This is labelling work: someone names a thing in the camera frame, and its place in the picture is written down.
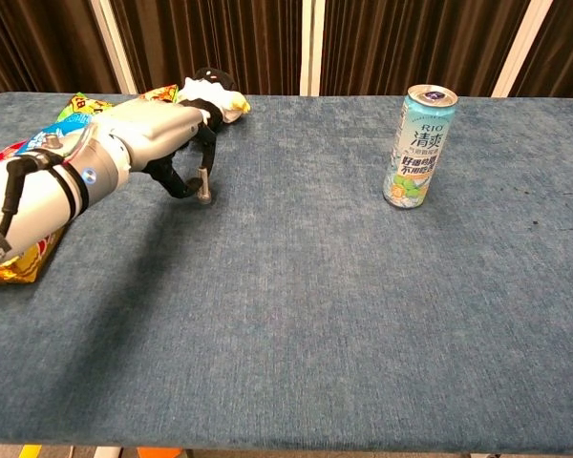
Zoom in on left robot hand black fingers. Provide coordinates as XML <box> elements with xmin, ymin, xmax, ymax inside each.
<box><xmin>105</xmin><ymin>103</ymin><xmax>220</xmax><ymax>199</ymax></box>

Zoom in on black white penguin plush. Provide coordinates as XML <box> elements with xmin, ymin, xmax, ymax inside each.
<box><xmin>177</xmin><ymin>66</ymin><xmax>252</xmax><ymax>127</ymax></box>

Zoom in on green orange chips bag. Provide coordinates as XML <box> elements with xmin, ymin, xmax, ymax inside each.
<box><xmin>55</xmin><ymin>84</ymin><xmax>180</xmax><ymax>129</ymax></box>

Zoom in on dark brown curtain panel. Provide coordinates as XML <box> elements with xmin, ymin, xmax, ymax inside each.
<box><xmin>319</xmin><ymin>0</ymin><xmax>532</xmax><ymax>97</ymax></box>
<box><xmin>511</xmin><ymin>0</ymin><xmax>573</xmax><ymax>100</ymax></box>
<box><xmin>0</xmin><ymin>0</ymin><xmax>123</xmax><ymax>104</ymax></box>
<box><xmin>110</xmin><ymin>0</ymin><xmax>311</xmax><ymax>96</ymax></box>

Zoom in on blue snack bag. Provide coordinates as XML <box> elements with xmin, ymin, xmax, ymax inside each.
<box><xmin>0</xmin><ymin>121</ymin><xmax>93</xmax><ymax>164</ymax></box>

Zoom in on yellow biscuit packet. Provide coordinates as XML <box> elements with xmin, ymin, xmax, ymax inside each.
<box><xmin>0</xmin><ymin>225</ymin><xmax>69</xmax><ymax>286</ymax></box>

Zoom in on blue table cloth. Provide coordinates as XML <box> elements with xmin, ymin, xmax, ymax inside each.
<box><xmin>0</xmin><ymin>91</ymin><xmax>573</xmax><ymax>455</ymax></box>

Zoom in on light blue drink can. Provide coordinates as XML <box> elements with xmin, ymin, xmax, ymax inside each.
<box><xmin>382</xmin><ymin>83</ymin><xmax>459</xmax><ymax>212</ymax></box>

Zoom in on white partition post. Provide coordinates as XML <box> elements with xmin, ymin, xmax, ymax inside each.
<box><xmin>299</xmin><ymin>0</ymin><xmax>327</xmax><ymax>97</ymax></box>
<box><xmin>492</xmin><ymin>0</ymin><xmax>555</xmax><ymax>98</ymax></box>
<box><xmin>89</xmin><ymin>0</ymin><xmax>138</xmax><ymax>95</ymax></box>

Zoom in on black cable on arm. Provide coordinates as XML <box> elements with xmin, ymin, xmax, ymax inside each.
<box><xmin>0</xmin><ymin>153</ymin><xmax>47</xmax><ymax>238</ymax></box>

